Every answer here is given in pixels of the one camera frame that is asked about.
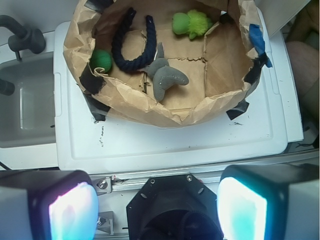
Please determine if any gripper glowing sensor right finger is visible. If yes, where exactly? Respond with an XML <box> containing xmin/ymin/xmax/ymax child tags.
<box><xmin>217</xmin><ymin>163</ymin><xmax>320</xmax><ymax>240</ymax></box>

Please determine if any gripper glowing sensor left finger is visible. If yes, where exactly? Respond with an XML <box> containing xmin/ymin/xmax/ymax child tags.
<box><xmin>0</xmin><ymin>170</ymin><xmax>99</xmax><ymax>240</ymax></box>

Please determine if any green fuzzy plush animal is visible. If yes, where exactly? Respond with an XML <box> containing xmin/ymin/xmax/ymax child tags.
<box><xmin>172</xmin><ymin>9</ymin><xmax>214</xmax><ymax>41</ymax></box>

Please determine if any white plastic bin lid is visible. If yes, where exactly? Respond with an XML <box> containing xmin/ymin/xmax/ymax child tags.
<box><xmin>53</xmin><ymin>22</ymin><xmax>292</xmax><ymax>174</ymax></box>

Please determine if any black tape strip right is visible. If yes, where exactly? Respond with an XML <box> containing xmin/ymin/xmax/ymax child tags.
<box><xmin>226</xmin><ymin>99</ymin><xmax>250</xmax><ymax>120</ymax></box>

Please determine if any black tape strip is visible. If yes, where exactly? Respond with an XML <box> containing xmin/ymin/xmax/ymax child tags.
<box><xmin>226</xmin><ymin>99</ymin><xmax>250</xmax><ymax>120</ymax></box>
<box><xmin>84</xmin><ymin>94</ymin><xmax>111</xmax><ymax>121</ymax></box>

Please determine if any black tape strip left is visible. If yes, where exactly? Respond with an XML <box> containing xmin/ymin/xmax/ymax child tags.
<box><xmin>84</xmin><ymin>94</ymin><xmax>111</xmax><ymax>121</ymax></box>

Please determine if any green yarn ball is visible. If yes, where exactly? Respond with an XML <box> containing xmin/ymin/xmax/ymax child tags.
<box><xmin>89</xmin><ymin>49</ymin><xmax>112</xmax><ymax>73</ymax></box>

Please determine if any dark gray pipe fixture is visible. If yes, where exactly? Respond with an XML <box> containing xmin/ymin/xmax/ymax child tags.
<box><xmin>0</xmin><ymin>15</ymin><xmax>46</xmax><ymax>62</ymax></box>

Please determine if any blue painter tape piece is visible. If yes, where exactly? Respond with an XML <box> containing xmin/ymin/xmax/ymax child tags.
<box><xmin>249</xmin><ymin>23</ymin><xmax>273</xmax><ymax>68</ymax></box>

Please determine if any gray plush shark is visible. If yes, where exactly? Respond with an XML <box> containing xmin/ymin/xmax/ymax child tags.
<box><xmin>140</xmin><ymin>42</ymin><xmax>190</xmax><ymax>102</ymax></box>

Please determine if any brown paper bag tray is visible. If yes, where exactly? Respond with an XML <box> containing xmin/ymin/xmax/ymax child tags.
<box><xmin>63</xmin><ymin>0</ymin><xmax>270</xmax><ymax>128</ymax></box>

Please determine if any black octagonal mount plate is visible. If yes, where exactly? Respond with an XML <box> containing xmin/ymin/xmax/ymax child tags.
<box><xmin>126</xmin><ymin>174</ymin><xmax>224</xmax><ymax>240</ymax></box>

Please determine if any dark blue rope toy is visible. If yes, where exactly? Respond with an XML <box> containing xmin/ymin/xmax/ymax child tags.
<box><xmin>111</xmin><ymin>7</ymin><xmax>157</xmax><ymax>73</ymax></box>

